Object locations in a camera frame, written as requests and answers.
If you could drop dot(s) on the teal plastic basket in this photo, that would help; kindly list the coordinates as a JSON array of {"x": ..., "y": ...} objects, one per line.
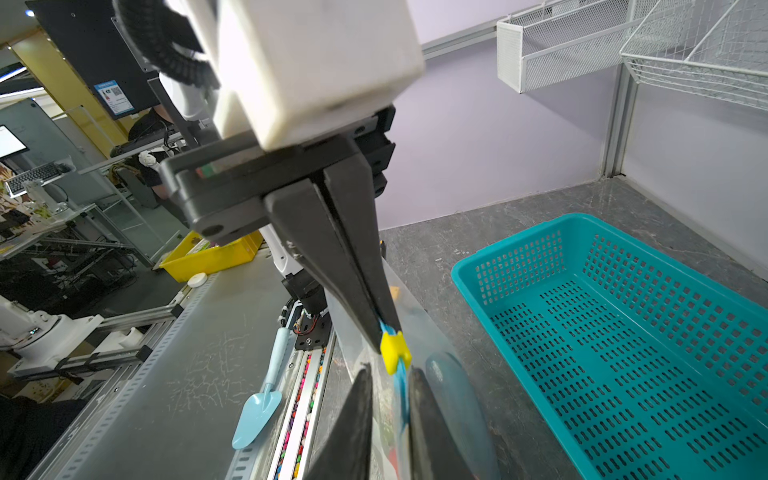
[{"x": 642, "y": 367}]

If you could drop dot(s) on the clear zip top bag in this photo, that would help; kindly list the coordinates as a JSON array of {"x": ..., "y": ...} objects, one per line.
[{"x": 432, "y": 352}]

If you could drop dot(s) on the white mesh wall box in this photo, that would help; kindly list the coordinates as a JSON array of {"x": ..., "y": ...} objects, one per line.
[{"x": 562, "y": 40}]

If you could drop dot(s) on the white wire wall rack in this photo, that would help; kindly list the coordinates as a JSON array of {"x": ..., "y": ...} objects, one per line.
[{"x": 712, "y": 49}]

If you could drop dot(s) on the teal silicone spatula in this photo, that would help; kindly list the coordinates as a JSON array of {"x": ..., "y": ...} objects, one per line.
[{"x": 259, "y": 407}]

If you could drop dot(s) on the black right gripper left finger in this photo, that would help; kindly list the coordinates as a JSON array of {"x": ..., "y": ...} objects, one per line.
[{"x": 347, "y": 451}]

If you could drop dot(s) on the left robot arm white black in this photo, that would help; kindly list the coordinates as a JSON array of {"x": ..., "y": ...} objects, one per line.
[{"x": 166, "y": 40}]

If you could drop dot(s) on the computer keyboard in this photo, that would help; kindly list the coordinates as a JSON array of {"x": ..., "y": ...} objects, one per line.
[{"x": 43, "y": 175}]

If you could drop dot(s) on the yellow plastic bin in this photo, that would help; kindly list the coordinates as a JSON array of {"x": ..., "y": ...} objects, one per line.
[{"x": 195, "y": 255}]

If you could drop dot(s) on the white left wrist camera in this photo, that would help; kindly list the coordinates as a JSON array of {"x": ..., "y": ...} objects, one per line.
[{"x": 294, "y": 71}]

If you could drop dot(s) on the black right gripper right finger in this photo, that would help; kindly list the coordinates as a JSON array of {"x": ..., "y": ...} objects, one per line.
[{"x": 434, "y": 453}]

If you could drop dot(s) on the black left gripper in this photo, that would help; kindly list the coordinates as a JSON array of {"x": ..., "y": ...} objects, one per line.
[{"x": 220, "y": 189}]

